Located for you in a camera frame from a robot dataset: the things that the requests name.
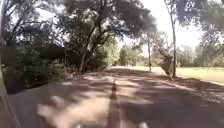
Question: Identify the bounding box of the large leaning tree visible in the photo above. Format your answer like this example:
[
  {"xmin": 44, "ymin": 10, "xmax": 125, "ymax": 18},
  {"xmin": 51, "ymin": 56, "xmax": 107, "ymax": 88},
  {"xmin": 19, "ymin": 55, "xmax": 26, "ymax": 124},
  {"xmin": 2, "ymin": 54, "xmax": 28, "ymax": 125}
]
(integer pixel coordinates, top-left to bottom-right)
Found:
[{"xmin": 58, "ymin": 0, "xmax": 158, "ymax": 75}]

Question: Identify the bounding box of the slender tree trunk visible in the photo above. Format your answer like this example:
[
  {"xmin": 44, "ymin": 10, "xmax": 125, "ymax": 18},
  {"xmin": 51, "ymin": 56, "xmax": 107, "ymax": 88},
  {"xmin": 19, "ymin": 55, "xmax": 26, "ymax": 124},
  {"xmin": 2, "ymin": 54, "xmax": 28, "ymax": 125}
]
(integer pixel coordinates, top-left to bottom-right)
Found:
[{"xmin": 139, "ymin": 29, "xmax": 158, "ymax": 72}]

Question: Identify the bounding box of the grey paved path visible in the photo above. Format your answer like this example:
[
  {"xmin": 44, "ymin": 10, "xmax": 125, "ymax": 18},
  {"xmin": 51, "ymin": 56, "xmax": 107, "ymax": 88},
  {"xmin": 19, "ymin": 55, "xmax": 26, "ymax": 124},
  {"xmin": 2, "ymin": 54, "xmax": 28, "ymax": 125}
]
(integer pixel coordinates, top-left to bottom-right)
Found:
[{"xmin": 7, "ymin": 67, "xmax": 224, "ymax": 128}]

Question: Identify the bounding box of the thin tall tree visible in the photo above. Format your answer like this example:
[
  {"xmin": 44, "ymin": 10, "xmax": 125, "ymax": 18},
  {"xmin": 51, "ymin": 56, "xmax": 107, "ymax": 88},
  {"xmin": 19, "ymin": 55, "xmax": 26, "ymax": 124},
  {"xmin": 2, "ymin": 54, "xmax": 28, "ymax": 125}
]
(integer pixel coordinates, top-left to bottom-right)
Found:
[{"xmin": 163, "ymin": 0, "xmax": 181, "ymax": 80}]

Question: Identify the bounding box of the wood of trees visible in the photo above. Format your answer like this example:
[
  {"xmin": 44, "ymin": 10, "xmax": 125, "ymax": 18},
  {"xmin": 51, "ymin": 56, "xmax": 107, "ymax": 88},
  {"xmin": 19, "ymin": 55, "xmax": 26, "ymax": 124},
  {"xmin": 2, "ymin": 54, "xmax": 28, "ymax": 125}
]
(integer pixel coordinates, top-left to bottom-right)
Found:
[{"xmin": 0, "ymin": 0, "xmax": 84, "ymax": 94}]

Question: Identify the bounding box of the distant row of trees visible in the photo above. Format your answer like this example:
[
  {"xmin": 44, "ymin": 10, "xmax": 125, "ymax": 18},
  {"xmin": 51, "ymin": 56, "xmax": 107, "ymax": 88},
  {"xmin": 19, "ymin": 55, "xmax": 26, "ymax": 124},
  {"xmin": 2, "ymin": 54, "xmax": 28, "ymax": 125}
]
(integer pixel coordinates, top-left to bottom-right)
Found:
[{"xmin": 176, "ymin": 43, "xmax": 224, "ymax": 68}]

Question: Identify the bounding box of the green grass field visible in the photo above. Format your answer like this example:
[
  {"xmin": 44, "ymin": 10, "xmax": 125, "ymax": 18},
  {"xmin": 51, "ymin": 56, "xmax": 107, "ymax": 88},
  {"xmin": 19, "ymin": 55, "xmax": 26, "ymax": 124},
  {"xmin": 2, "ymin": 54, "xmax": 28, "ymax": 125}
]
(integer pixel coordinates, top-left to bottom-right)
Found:
[{"xmin": 131, "ymin": 65, "xmax": 224, "ymax": 84}]

